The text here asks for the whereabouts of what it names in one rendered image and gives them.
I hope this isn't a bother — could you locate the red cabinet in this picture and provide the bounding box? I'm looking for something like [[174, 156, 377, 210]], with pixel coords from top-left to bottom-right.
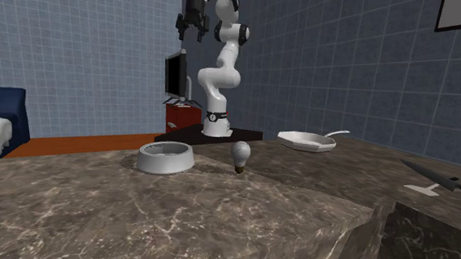
[[162, 102, 204, 137]]

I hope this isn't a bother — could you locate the grey round bowl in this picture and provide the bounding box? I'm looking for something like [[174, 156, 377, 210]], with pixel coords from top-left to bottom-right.
[[136, 138, 197, 179]]

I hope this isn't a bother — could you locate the white light bulb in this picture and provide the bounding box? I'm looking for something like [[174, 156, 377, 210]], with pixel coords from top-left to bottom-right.
[[228, 140, 253, 176]]

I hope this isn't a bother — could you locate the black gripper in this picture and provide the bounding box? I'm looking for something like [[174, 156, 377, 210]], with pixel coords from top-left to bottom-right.
[[173, 0, 213, 44]]

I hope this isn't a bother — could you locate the white frying pan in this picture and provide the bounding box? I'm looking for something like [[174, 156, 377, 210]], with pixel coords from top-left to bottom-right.
[[275, 124, 351, 156]]

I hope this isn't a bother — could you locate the dark blue sofa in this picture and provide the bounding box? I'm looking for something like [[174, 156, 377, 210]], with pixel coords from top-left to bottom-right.
[[0, 86, 35, 162]]

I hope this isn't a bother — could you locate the black kitchen knife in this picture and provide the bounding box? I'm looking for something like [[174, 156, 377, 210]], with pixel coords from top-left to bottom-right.
[[397, 157, 461, 202]]

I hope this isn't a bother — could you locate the white flat spatula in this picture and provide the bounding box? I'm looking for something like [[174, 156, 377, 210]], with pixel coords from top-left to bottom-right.
[[402, 180, 442, 198]]

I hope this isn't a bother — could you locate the dark robot stand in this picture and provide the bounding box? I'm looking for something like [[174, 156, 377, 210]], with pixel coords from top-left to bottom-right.
[[154, 121, 265, 151]]

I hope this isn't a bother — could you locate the black flat screen monitor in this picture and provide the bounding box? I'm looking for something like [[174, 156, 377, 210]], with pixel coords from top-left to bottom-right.
[[161, 47, 208, 109]]

